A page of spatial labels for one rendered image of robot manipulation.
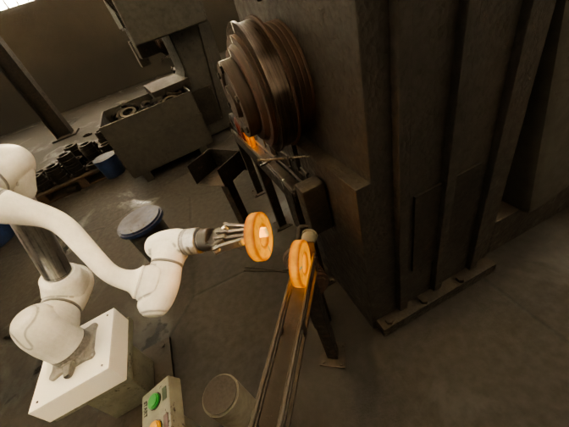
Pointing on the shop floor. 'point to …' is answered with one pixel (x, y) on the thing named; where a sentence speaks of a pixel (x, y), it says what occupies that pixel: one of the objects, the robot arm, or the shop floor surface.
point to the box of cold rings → (155, 130)
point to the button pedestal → (173, 406)
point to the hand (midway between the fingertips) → (256, 233)
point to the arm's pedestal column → (135, 386)
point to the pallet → (71, 169)
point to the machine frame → (411, 137)
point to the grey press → (177, 51)
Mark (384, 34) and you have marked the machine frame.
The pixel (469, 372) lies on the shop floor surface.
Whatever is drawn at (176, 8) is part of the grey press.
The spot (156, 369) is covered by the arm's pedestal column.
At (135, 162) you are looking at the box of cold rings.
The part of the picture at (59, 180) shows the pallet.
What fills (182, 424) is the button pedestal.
